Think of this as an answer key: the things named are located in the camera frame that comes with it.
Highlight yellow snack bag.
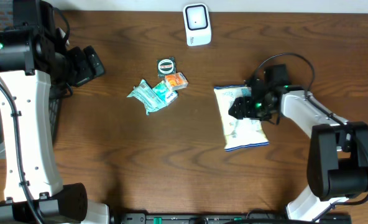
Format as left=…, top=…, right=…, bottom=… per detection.
left=214, top=85, right=269, bottom=152

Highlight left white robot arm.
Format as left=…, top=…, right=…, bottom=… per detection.
left=0, top=0, right=116, bottom=223

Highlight teal white candy packet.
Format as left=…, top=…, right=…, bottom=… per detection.
left=152, top=80, right=178, bottom=106

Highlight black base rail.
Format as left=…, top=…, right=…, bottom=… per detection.
left=114, top=212, right=352, bottom=224

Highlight dark green round-logo packet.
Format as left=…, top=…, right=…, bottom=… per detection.
left=157, top=57, right=177, bottom=78

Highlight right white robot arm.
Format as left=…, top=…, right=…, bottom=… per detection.
left=228, top=64, right=368, bottom=222

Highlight small orange box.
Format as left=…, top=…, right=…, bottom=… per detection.
left=165, top=72, right=188, bottom=91

